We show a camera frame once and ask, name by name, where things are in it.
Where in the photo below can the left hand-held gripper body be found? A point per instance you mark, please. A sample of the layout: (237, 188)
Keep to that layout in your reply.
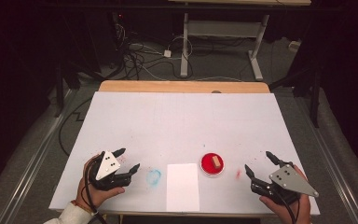
(107, 166)

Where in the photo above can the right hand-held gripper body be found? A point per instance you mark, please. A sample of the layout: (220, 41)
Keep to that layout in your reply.
(287, 179)

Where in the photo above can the person's right hand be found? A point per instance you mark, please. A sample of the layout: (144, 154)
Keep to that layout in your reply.
(292, 214)

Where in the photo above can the person's left hand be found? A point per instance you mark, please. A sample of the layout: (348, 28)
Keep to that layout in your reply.
(84, 193)

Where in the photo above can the small wooden stamp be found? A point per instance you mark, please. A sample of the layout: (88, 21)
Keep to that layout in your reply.
(216, 162)

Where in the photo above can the round red ink pad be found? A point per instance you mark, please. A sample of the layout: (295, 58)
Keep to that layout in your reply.
(205, 164)

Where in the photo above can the white paper sheet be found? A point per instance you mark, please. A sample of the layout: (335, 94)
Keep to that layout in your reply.
(182, 186)

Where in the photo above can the large white board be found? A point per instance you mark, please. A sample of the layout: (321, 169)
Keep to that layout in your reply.
(180, 124)

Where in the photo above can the black stand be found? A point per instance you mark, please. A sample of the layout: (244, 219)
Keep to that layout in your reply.
(59, 93)
(315, 99)

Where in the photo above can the white power adapter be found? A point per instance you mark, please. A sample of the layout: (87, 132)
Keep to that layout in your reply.
(167, 53)

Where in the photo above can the white power strip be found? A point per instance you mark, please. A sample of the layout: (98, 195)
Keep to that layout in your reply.
(294, 46)

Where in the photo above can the white metal desk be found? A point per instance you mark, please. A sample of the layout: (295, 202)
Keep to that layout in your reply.
(223, 28)

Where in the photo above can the metal floor rail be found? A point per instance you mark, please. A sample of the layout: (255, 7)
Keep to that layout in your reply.
(34, 168)
(337, 174)

